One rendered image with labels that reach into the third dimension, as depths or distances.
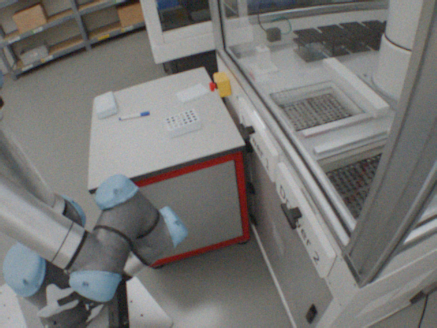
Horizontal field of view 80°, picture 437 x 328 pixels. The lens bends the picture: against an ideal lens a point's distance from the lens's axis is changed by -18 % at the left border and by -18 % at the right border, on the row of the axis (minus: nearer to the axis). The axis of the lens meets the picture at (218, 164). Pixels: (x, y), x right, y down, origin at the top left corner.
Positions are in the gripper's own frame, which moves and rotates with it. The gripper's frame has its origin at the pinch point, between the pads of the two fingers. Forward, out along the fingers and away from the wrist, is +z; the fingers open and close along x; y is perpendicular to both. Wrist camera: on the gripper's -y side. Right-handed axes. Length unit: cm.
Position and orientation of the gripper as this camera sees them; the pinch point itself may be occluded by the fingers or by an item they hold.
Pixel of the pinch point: (61, 322)
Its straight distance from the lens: 73.8
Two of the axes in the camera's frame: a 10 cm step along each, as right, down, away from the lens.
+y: -5.8, -6.2, 5.3
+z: -7.7, 6.2, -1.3
